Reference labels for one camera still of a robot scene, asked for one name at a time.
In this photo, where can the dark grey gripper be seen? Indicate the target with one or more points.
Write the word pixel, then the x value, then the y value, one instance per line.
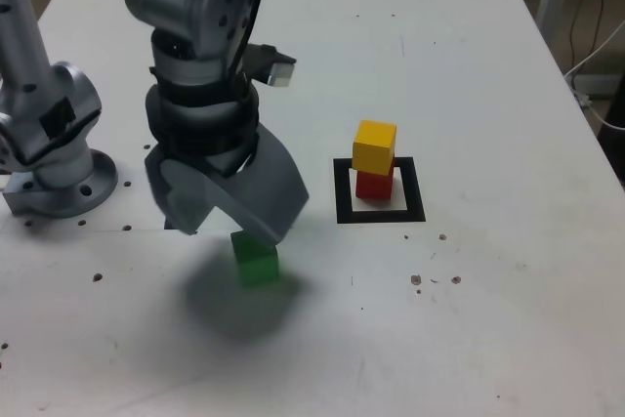
pixel 229 163

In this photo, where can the black tape square outline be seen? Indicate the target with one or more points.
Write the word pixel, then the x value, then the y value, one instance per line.
pixel 415 192

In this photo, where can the yellow cube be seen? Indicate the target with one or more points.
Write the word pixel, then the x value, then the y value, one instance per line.
pixel 373 148

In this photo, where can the red cube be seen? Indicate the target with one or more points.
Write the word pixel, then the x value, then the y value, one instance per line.
pixel 373 187

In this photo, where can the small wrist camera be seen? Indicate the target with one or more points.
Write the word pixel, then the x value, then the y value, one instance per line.
pixel 278 72

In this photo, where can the green cube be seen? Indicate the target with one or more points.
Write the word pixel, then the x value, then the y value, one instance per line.
pixel 256 265

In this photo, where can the black tape strip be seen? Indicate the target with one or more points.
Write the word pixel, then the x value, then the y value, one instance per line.
pixel 169 225

